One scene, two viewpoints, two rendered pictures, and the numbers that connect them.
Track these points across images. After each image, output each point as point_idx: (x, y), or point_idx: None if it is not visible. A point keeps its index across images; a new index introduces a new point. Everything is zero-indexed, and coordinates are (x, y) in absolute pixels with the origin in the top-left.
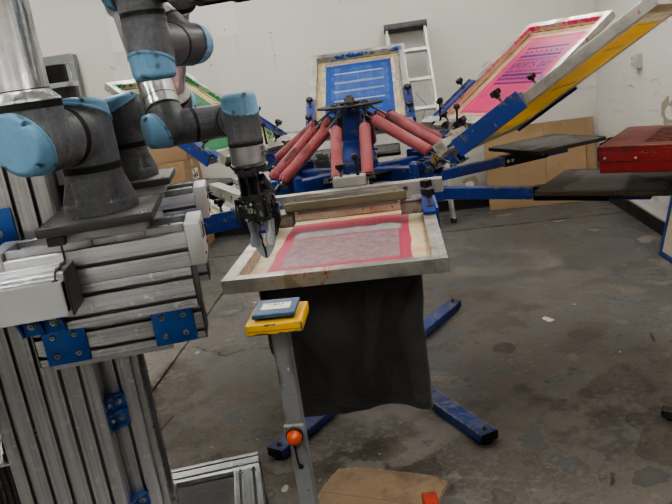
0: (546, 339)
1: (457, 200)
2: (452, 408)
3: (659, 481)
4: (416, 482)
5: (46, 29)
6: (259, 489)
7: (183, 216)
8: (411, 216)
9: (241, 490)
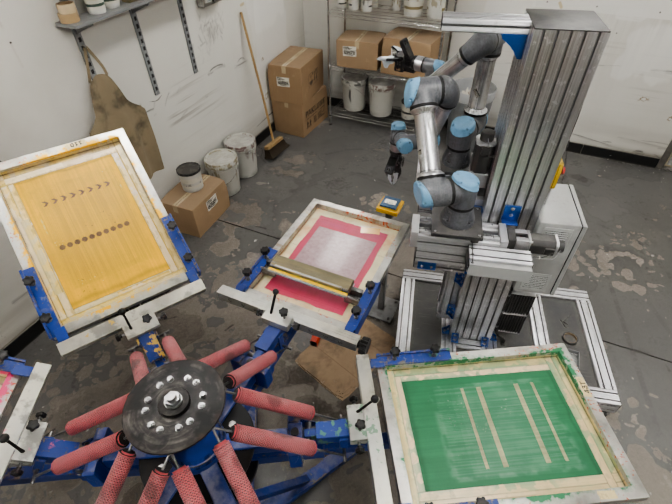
0: (95, 488)
1: None
2: (250, 409)
3: (215, 317)
4: (310, 363)
5: None
6: (397, 338)
7: None
8: (269, 278)
9: (406, 346)
